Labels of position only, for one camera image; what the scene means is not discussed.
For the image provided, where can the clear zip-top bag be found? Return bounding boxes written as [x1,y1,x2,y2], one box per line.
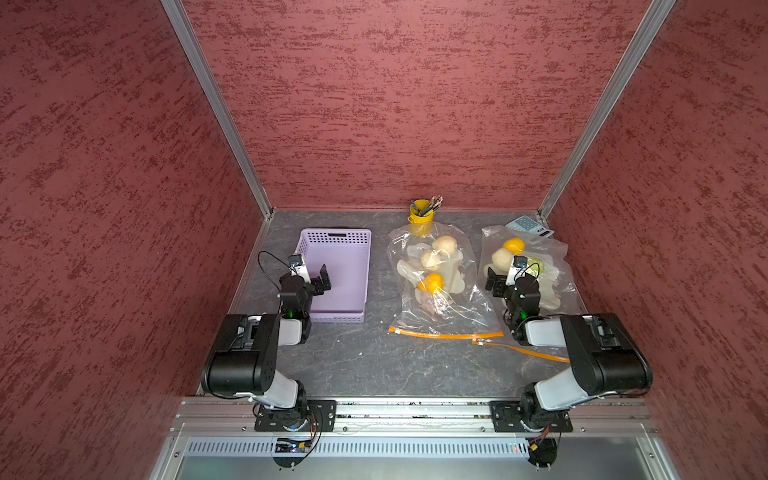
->
[472,225,581,364]
[387,222,503,341]

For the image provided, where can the yellow pear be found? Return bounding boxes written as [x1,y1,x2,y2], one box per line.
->
[417,273,445,295]

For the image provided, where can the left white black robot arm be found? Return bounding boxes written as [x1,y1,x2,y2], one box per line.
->
[201,266,332,429]

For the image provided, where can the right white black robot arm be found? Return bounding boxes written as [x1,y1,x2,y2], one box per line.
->
[485,269,653,428]

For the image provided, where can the green pear in right bag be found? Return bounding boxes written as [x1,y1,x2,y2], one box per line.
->
[527,257,545,276]

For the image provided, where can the yellow fruit in right bag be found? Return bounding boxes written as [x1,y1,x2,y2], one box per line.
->
[503,238,526,255]

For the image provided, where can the beige round fruit left bag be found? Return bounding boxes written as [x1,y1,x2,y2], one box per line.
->
[432,235,459,256]

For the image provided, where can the lilac perforated plastic basket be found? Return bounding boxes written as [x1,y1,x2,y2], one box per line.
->
[295,228,372,324]

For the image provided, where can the grey calculator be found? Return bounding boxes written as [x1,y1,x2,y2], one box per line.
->
[505,215,554,238]

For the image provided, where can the yellow pen cup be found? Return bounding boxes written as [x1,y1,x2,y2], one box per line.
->
[408,199,434,237]

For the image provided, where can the pens in cup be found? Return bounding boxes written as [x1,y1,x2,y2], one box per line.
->
[411,195,443,217]

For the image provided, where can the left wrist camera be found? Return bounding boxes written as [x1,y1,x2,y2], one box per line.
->
[288,254,311,283]

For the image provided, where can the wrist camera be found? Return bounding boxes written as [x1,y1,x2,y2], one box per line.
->
[506,255,528,285]
[288,254,311,283]

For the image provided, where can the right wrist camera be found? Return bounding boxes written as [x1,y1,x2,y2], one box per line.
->
[506,255,528,285]

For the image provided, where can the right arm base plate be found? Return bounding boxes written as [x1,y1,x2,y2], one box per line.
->
[489,401,573,434]

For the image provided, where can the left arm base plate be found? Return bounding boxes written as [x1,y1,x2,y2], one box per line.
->
[254,400,338,433]

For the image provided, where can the aluminium front rail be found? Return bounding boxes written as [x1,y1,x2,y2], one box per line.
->
[170,396,660,438]

